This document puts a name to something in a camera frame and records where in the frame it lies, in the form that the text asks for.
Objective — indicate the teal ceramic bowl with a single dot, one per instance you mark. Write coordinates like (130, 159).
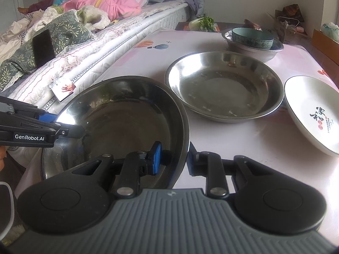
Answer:
(251, 42)

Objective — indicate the open cardboard box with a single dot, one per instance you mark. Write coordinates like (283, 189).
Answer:
(280, 29)

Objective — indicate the beige cloth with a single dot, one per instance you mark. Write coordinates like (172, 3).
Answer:
(10, 42)

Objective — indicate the wooden box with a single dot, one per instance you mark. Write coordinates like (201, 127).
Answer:
(325, 45)

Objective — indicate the black phone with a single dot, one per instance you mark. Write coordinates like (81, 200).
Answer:
(43, 49)

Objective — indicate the napa cabbage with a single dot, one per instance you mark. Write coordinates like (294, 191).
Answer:
(205, 22)

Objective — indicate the pink and teal quilt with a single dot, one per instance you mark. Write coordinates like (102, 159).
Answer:
(111, 2)

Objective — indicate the photo card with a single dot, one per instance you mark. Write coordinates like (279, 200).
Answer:
(65, 90)

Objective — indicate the white ceramic plate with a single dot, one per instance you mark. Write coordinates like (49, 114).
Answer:
(307, 105)

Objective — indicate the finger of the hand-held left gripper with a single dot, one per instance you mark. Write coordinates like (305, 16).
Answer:
(47, 117)
(68, 131)

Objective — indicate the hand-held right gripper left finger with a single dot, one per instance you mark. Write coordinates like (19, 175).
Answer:
(156, 158)

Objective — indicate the small pink object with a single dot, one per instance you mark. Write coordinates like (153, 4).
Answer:
(299, 29)

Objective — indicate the medium steel plate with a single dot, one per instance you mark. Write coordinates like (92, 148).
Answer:
(225, 87)

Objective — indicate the person's left hand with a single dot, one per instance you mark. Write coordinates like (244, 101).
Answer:
(2, 161)

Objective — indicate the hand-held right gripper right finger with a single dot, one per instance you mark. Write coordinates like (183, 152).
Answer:
(193, 161)

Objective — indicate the brown paper bag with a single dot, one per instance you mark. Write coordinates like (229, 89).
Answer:
(291, 10)

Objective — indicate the white plastic bag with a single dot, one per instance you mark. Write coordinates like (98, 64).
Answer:
(329, 29)

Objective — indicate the large steel plate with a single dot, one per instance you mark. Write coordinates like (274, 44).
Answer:
(119, 116)

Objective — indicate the white fluffy garment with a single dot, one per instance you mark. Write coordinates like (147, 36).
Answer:
(98, 18)

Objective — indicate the green leaf print pillow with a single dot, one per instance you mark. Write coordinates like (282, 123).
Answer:
(68, 29)

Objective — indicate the orange card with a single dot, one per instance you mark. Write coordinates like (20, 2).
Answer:
(215, 27)

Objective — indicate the white quilted mattress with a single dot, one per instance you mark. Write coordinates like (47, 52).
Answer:
(132, 26)

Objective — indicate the steel bowl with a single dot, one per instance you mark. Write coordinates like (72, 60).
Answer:
(254, 55)
(276, 46)

